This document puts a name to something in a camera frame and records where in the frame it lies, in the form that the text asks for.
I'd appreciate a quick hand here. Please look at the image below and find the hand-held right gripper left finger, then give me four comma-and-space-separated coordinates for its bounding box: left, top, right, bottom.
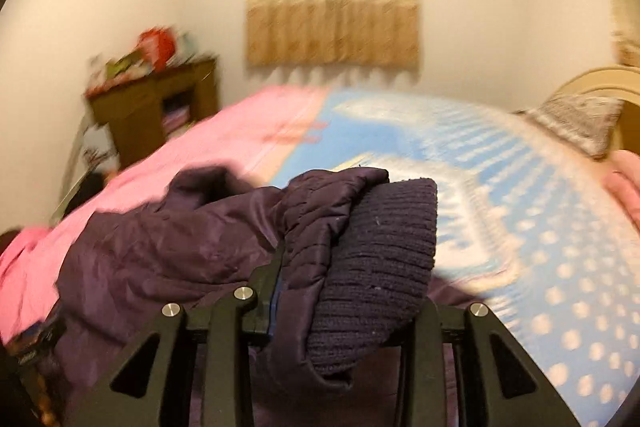
70, 239, 288, 427

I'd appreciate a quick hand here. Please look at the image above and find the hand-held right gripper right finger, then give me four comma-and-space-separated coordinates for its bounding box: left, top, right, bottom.
400, 298, 581, 427

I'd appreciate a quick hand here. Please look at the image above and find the purple quilted jacket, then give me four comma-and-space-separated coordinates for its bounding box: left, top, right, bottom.
50, 166, 481, 427

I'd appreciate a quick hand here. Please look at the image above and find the blue dotted printed bedsheet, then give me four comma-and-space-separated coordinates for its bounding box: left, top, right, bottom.
270, 87, 640, 427

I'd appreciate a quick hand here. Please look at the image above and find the pink blanket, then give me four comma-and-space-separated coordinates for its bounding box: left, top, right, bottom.
0, 86, 331, 348

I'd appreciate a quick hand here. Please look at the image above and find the brown wooden desk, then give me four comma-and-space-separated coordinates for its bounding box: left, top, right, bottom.
84, 57, 222, 172

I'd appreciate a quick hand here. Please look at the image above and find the striped patterned pillow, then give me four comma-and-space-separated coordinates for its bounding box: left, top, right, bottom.
519, 93, 624, 160

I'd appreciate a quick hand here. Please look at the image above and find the red bag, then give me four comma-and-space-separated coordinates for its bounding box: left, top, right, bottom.
136, 27, 179, 71

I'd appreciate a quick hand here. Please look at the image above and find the cream bed headboard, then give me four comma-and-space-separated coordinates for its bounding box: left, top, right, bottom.
544, 66, 640, 158

